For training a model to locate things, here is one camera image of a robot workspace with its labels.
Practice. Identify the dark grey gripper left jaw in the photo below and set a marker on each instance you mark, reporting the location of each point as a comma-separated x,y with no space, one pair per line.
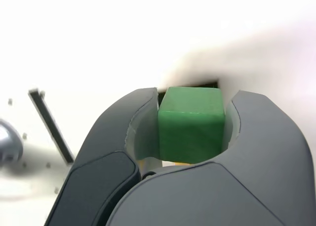
103,149

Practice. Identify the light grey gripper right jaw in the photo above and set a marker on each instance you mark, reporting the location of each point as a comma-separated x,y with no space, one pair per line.
222,198

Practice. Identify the yellow cube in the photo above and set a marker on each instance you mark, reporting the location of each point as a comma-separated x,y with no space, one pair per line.
182,163

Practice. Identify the green cube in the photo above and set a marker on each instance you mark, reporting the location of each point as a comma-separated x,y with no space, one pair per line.
191,132

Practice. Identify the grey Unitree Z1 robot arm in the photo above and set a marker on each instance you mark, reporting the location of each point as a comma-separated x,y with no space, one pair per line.
10,142

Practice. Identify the black tape square outline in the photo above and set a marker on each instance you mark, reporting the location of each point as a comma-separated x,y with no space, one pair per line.
209,83

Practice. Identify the black tape strip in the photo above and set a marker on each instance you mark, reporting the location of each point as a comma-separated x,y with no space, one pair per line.
51,127

